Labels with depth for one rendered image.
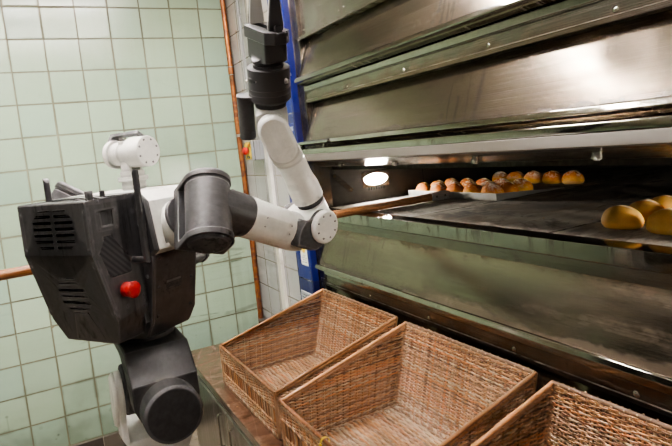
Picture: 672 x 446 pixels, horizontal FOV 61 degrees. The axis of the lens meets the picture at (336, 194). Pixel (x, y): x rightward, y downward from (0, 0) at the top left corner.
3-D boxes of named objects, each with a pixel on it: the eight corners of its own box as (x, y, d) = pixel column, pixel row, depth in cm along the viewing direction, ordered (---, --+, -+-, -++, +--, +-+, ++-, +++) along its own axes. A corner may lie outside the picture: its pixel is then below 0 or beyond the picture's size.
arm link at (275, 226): (329, 263, 130) (255, 242, 115) (292, 252, 140) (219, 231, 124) (343, 214, 132) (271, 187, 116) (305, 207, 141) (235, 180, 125)
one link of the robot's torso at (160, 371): (211, 433, 113) (200, 346, 111) (144, 456, 106) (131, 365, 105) (178, 387, 137) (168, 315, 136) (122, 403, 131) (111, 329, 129)
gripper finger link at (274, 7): (280, -4, 108) (282, 29, 111) (265, -2, 106) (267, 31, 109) (284, -3, 107) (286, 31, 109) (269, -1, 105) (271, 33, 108)
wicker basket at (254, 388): (331, 349, 243) (324, 286, 241) (409, 394, 194) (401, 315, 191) (221, 383, 220) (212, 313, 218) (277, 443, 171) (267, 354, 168)
